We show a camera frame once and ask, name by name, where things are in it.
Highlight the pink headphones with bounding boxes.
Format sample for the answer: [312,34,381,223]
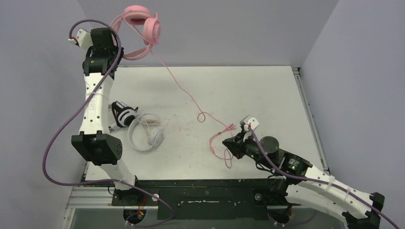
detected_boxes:
[109,5,237,169]

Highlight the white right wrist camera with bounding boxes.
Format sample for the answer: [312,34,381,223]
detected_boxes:
[240,115,259,131]

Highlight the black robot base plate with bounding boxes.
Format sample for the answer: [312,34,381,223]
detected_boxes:
[80,178,301,221]

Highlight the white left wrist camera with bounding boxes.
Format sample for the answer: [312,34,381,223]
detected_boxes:
[68,28,93,50]

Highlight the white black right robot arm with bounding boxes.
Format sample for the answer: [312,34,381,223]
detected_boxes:
[222,131,385,229]

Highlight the black white headphones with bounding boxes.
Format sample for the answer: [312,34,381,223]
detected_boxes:
[108,101,139,132]

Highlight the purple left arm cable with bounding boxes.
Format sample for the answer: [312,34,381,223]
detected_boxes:
[42,19,175,228]

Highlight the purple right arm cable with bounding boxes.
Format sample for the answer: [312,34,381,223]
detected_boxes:
[248,126,401,229]

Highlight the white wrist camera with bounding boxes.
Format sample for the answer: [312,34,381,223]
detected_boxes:
[68,28,93,50]
[240,115,259,131]

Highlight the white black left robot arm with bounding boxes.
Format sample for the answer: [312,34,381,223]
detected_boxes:
[71,28,144,206]

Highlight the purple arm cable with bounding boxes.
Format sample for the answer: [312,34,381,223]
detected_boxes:
[42,19,175,228]
[248,126,401,229]

